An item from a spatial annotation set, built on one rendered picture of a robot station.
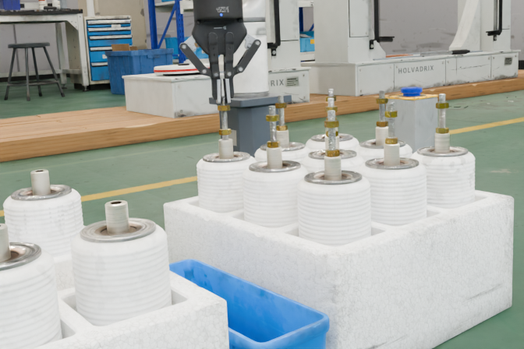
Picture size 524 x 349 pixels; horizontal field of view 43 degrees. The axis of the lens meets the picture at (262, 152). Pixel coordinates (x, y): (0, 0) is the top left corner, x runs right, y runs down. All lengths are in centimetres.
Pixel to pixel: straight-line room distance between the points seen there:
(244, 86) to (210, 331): 93
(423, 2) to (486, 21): 302
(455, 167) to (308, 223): 26
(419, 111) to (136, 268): 74
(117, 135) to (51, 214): 207
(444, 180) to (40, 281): 61
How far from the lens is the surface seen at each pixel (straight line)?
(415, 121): 125
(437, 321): 98
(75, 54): 683
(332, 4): 390
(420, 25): 780
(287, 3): 354
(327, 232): 85
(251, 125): 152
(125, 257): 65
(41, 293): 63
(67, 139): 285
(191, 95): 316
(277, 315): 85
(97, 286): 67
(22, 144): 280
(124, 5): 752
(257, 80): 154
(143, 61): 559
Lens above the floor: 44
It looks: 10 degrees down
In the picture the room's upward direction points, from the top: 3 degrees counter-clockwise
